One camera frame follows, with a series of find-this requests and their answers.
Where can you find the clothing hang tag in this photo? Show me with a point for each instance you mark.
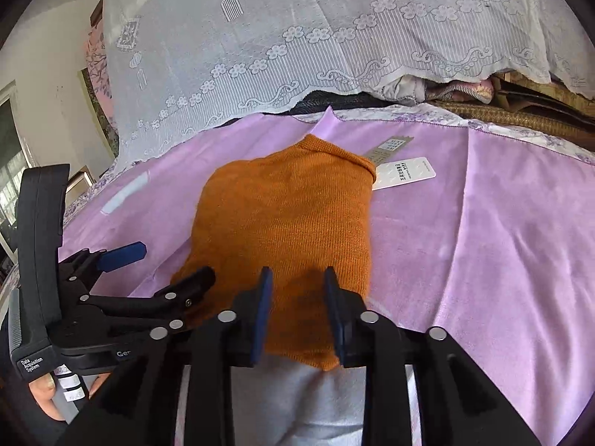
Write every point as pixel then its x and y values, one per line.
pixel 393 173

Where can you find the window with white frame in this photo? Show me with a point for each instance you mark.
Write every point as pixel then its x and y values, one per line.
pixel 15 158

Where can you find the folded pink quilt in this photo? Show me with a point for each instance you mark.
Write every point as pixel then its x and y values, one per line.
pixel 410 91

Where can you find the woven bamboo mat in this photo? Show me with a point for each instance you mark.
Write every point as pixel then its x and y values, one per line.
pixel 549 108

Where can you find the pink bed sheet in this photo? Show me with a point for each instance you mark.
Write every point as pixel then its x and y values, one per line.
pixel 497 247

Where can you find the dark sleeve forearm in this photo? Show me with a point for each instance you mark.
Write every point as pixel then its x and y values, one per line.
pixel 34 426

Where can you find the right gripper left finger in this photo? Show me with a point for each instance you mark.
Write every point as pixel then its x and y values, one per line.
pixel 178 389

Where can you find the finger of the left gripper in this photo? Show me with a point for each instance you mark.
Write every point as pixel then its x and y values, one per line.
pixel 176 299
pixel 110 261

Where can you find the person's left hand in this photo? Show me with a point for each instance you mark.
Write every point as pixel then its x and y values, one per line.
pixel 44 388

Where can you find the orange knit cat cardigan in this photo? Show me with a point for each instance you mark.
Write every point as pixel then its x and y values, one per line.
pixel 297 212

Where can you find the white lace cover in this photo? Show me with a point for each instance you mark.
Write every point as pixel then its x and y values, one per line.
pixel 179 67

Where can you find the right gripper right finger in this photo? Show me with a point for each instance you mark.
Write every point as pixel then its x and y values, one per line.
pixel 421 387

